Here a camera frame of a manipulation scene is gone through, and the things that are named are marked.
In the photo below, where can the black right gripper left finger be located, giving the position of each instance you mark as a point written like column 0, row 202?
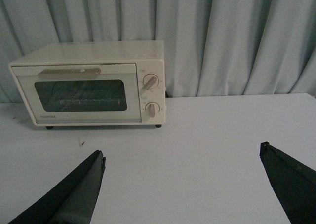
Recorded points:
column 72, row 200

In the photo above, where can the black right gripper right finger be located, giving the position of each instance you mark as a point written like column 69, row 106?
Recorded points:
column 293, row 182

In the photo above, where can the oven door with window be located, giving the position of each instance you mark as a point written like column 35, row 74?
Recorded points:
column 112, row 97

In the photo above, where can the beige oven door handle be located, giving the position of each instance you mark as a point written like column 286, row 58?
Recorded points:
column 70, row 73

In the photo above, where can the cream toaster oven body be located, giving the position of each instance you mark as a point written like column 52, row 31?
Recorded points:
column 147, row 55

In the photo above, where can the lower timer knob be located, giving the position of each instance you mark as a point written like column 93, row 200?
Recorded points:
column 152, row 109

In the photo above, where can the upper temperature knob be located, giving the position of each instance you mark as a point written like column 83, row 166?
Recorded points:
column 150, row 81

